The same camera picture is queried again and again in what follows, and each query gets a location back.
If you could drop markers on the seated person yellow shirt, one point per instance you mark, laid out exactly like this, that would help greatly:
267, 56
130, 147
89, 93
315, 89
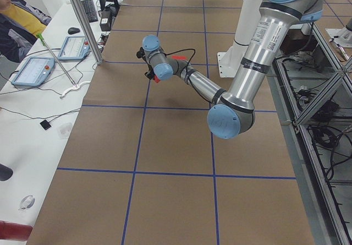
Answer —
20, 25

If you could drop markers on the aluminium frame post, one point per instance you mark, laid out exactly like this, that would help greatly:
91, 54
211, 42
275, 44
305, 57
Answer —
87, 30

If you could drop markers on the left teach pendant tablet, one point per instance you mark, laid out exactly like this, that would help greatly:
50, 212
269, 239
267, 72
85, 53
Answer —
34, 72

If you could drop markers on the red block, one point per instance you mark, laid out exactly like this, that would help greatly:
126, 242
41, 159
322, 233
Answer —
156, 79

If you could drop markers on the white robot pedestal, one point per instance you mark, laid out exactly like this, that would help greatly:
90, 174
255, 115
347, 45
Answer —
229, 62

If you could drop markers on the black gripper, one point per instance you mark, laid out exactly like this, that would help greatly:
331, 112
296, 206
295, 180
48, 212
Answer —
150, 74

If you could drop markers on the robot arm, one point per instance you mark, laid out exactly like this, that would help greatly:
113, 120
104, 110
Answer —
232, 112

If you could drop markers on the red cylinder object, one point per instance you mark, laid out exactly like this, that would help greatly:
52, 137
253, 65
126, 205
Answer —
15, 232

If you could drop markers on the black keyboard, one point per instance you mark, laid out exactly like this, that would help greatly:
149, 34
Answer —
90, 10

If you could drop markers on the right teach pendant tablet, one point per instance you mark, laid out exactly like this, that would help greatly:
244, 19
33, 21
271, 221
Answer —
74, 48

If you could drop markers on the black computer mouse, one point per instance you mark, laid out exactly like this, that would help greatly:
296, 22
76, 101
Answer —
73, 30

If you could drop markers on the brown paper table mat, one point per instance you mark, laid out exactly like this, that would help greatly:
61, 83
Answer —
141, 166

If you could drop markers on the teach pendant tablet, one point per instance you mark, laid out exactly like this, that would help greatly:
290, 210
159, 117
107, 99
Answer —
74, 48
34, 72

